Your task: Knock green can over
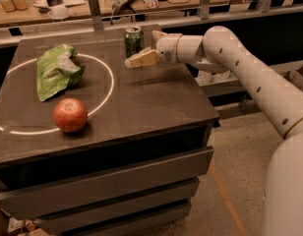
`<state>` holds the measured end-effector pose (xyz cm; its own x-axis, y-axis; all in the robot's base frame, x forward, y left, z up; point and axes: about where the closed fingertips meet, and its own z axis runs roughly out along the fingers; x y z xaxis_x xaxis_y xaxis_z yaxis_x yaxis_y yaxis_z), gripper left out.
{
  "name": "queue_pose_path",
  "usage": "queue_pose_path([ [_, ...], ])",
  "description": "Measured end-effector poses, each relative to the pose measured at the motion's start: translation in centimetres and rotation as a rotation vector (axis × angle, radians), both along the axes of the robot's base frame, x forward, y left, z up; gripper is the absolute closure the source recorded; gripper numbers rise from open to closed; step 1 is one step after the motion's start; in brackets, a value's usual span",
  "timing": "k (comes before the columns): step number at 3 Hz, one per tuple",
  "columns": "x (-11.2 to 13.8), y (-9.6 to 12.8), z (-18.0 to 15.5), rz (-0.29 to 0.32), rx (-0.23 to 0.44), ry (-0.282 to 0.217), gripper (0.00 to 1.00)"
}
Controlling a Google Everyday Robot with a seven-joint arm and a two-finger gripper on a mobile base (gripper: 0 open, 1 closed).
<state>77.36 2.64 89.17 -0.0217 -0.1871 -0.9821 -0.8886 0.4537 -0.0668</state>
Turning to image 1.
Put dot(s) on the grey power strip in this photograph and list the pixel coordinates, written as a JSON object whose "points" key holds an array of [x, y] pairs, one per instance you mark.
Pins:
{"points": [[125, 0]]}

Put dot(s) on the clear sanitizer bottle right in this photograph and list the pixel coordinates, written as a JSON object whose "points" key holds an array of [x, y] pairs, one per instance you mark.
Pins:
{"points": [[225, 75]]}

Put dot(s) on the clear sanitizer bottle left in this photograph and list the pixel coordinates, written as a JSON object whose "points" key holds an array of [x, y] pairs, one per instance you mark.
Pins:
{"points": [[204, 78]]}

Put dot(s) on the metal railing post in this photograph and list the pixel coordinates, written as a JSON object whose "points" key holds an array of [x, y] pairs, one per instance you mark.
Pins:
{"points": [[204, 9], [95, 15]]}

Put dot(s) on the green chip bag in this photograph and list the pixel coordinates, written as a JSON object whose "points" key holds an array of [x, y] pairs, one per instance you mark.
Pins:
{"points": [[57, 70]]}

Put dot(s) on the metal railing post left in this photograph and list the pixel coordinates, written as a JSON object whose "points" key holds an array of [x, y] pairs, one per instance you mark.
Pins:
{"points": [[95, 15]]}

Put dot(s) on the metal railing post right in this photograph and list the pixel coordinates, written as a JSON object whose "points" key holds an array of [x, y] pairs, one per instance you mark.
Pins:
{"points": [[204, 9]]}

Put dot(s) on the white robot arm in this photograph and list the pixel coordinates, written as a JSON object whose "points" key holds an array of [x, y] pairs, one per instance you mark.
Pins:
{"points": [[219, 50]]}

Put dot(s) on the green soda can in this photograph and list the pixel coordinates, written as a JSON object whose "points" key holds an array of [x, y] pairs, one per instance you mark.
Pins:
{"points": [[134, 40]]}

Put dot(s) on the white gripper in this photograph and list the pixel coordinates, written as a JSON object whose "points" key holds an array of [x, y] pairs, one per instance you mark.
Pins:
{"points": [[167, 48]]}

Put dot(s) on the clear sanitizer bottle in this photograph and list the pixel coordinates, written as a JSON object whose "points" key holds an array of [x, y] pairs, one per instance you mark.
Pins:
{"points": [[204, 78], [225, 75]]}

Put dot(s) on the red apple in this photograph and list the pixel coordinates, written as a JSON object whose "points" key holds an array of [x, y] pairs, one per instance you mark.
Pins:
{"points": [[70, 115]]}

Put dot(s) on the white face mask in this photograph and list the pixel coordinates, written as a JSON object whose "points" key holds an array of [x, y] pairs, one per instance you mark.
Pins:
{"points": [[59, 13]]}

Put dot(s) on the grey drawer cabinet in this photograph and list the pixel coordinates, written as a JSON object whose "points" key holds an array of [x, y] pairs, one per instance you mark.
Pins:
{"points": [[137, 162]]}

